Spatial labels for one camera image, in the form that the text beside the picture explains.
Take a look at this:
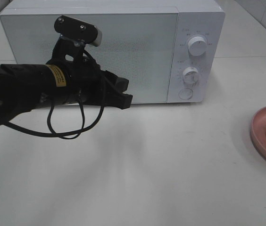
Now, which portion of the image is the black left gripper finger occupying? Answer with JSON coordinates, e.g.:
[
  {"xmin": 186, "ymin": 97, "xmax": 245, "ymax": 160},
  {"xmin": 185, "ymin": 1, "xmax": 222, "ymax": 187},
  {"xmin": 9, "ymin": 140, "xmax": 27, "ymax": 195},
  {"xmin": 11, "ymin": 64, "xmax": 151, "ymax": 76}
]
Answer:
[
  {"xmin": 104, "ymin": 71, "xmax": 129, "ymax": 93},
  {"xmin": 110, "ymin": 91, "xmax": 133, "ymax": 110}
]

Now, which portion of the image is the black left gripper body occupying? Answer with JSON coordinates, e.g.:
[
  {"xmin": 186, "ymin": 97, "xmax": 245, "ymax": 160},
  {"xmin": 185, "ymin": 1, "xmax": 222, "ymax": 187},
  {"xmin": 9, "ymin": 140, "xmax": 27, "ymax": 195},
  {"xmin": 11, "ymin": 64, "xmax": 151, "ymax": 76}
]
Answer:
[{"xmin": 46, "ymin": 37, "xmax": 116, "ymax": 106}]

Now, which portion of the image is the white microwave door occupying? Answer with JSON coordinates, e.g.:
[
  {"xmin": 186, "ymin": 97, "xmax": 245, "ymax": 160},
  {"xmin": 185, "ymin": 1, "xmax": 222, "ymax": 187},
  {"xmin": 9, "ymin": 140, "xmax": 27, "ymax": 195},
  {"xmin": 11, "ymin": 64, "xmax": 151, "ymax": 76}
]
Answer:
[{"xmin": 0, "ymin": 13, "xmax": 177, "ymax": 103}]

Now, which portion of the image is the round door release button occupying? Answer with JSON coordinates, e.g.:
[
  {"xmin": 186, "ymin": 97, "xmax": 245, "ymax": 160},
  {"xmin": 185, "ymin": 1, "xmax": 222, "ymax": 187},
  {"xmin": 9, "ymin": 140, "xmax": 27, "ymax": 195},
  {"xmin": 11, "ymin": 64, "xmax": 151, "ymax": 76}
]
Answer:
[{"xmin": 178, "ymin": 88, "xmax": 193, "ymax": 100}]

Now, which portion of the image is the white timer knob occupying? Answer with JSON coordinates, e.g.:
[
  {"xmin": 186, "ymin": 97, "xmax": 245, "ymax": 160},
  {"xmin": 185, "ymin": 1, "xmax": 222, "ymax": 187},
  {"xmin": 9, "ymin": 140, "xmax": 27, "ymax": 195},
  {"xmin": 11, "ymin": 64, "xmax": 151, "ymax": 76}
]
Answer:
[{"xmin": 183, "ymin": 67, "xmax": 200, "ymax": 84}]

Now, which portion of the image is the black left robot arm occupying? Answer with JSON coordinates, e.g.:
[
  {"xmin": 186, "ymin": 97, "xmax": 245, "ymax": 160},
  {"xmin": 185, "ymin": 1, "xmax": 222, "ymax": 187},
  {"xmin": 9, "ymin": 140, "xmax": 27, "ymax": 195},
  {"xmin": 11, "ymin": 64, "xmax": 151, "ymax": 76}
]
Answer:
[{"xmin": 0, "ymin": 39, "xmax": 133, "ymax": 125}]

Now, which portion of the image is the white microwave oven body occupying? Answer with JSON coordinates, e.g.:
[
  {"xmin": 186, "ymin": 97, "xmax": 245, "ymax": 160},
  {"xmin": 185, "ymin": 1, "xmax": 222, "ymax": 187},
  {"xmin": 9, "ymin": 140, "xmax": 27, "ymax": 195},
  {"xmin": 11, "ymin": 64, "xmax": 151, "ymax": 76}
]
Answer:
[{"xmin": 0, "ymin": 0, "xmax": 225, "ymax": 103}]

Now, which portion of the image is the upper white round knob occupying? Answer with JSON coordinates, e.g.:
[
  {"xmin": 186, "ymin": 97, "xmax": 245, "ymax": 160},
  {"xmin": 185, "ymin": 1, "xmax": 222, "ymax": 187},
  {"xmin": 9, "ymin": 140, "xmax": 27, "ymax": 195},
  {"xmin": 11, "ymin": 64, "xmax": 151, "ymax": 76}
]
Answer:
[{"xmin": 187, "ymin": 35, "xmax": 208, "ymax": 57}]

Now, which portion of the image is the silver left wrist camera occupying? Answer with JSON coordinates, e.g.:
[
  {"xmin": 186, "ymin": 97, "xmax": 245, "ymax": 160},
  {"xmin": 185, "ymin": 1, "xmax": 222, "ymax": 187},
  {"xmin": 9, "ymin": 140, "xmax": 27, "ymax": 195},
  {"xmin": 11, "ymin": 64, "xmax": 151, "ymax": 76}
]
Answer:
[{"xmin": 54, "ymin": 15, "xmax": 102, "ymax": 47}]

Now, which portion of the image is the black left camera cable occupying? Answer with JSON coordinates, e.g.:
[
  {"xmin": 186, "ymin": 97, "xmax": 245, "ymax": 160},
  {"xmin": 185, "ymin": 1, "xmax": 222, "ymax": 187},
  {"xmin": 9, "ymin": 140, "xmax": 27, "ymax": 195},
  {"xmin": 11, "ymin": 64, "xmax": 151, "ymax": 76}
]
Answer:
[{"xmin": 0, "ymin": 16, "xmax": 105, "ymax": 140}]

